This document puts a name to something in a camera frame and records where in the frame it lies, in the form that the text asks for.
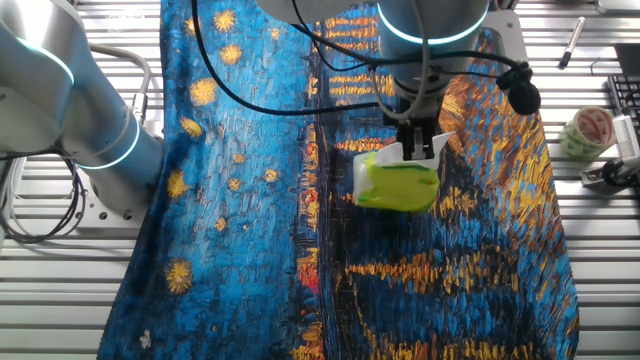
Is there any long black camera cable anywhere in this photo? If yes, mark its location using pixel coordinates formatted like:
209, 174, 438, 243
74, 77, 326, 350
191, 0, 396, 117

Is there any grey wrist cable loop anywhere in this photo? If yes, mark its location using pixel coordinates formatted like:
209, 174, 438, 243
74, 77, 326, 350
368, 0, 434, 122

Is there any white camera on stand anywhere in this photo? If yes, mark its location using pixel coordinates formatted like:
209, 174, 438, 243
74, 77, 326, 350
612, 114, 640, 174

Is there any black computer keyboard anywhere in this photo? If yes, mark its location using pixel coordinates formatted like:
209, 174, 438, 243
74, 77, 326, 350
606, 74, 640, 132

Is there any metal camera stand bracket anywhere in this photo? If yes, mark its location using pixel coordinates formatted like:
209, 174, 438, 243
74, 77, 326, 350
579, 157, 640, 196

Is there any green tissue pack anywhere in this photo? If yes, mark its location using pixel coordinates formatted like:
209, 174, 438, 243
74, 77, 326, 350
352, 151, 441, 214

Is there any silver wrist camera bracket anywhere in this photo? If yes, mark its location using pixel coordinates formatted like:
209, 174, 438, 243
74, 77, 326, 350
477, 8, 530, 76

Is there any white paper napkin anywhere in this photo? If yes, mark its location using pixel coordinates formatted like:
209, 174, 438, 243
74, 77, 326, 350
372, 130, 456, 171

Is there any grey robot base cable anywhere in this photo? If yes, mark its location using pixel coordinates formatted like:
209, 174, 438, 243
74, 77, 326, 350
87, 42, 152, 126

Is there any black cable bundle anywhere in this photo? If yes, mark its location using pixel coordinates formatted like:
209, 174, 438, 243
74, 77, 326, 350
0, 149, 89, 245

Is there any black rectangular object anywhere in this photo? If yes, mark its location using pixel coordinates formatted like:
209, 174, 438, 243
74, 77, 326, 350
613, 43, 640, 77

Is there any black cable with ferrite bead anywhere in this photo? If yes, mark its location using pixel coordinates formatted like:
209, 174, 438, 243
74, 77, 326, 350
289, 0, 543, 117

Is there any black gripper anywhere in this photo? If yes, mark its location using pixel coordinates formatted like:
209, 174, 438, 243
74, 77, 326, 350
394, 117, 437, 162

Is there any grey laptop edge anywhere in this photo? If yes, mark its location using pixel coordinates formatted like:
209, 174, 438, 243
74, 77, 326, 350
594, 0, 640, 16

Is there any black and white marker pen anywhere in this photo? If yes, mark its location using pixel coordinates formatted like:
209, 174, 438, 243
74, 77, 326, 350
557, 16, 587, 71

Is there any starry night painted tablecloth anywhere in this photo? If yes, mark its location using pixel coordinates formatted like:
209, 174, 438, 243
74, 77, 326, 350
97, 0, 581, 360

